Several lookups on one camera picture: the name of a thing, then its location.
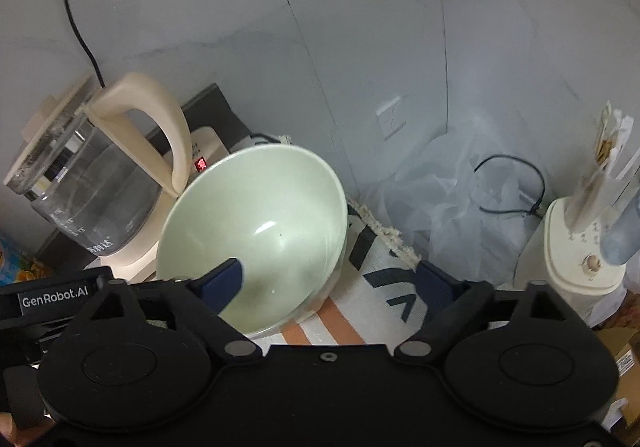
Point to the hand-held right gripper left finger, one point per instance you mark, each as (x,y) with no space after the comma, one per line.
(222,288)

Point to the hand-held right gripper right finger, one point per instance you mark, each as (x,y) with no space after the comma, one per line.
(436,285)

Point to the pale green deep bowl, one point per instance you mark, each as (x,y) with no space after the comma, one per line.
(260,212)

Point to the pale green shallow bowl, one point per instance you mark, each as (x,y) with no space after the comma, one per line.
(322,289)

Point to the person's left hand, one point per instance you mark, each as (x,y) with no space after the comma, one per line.
(6,431)

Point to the orange juice bottle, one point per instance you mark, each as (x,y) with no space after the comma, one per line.
(15,262)

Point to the patterned fringed tablecloth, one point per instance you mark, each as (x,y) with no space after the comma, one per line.
(380,287)

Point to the cream kitchen appliance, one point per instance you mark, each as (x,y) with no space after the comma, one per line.
(570,257)

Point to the cardboard box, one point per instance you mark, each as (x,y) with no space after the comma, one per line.
(627,357)

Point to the white wall socket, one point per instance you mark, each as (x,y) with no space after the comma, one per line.
(391,119)

